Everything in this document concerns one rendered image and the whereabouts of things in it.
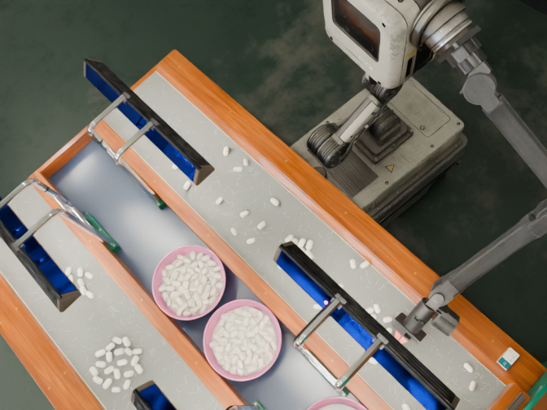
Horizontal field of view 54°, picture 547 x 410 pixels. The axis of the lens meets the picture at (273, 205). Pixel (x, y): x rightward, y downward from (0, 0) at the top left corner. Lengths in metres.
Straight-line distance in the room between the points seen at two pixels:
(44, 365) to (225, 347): 0.64
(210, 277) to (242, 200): 0.31
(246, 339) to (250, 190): 0.54
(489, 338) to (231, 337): 0.84
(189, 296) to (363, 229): 0.66
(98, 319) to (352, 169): 1.16
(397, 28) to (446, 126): 1.02
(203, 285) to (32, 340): 0.63
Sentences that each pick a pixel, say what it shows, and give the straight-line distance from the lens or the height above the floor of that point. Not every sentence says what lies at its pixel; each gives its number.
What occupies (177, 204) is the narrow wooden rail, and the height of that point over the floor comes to 0.76.
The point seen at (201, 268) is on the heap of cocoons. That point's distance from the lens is 1.99.
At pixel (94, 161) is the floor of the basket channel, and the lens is 2.36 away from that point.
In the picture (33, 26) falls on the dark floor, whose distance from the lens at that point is 3.91.
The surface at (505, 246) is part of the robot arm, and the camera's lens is 1.62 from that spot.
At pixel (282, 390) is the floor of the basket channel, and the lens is 1.93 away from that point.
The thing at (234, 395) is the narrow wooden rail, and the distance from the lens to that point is 1.87.
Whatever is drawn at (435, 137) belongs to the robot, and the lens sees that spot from 2.40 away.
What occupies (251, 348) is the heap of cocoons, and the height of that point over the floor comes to 0.74.
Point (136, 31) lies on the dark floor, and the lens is 3.56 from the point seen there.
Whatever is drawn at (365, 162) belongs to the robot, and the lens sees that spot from 2.32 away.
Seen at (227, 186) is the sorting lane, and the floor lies 0.74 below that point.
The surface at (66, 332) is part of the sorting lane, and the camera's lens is 2.12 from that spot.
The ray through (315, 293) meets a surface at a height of 1.08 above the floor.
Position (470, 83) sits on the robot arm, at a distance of 1.49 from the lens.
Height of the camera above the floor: 2.59
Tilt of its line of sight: 68 degrees down
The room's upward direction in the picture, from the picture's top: 22 degrees counter-clockwise
